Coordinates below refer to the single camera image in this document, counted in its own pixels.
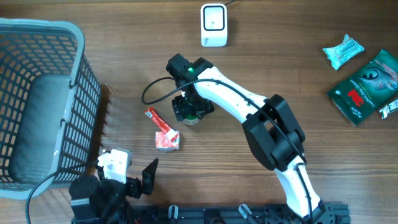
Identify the chicken seasoning jar green lid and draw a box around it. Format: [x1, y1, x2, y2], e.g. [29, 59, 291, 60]
[183, 115, 199, 126]

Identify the small green white box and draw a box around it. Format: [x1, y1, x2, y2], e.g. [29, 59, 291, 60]
[379, 98, 398, 119]

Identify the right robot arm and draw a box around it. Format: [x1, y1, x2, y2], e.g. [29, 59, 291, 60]
[166, 54, 325, 223]

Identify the mint tissue pack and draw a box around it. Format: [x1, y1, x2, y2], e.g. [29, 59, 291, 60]
[323, 34, 364, 70]

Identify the long red sachet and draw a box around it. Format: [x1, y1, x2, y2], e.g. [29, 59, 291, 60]
[144, 107, 179, 142]

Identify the green 3M gloves packet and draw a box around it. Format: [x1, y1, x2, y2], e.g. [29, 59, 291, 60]
[326, 49, 397, 126]

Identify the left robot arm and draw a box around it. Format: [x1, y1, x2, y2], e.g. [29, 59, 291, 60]
[69, 158, 159, 223]

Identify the grey plastic mesh basket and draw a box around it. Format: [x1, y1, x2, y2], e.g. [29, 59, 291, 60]
[1, 18, 101, 200]

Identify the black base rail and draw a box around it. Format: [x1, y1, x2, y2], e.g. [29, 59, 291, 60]
[73, 202, 351, 224]

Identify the red tissue box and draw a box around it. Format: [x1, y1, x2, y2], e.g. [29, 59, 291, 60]
[155, 131, 180, 152]

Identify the black left camera cable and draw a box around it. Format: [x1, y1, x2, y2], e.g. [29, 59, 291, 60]
[25, 161, 100, 224]

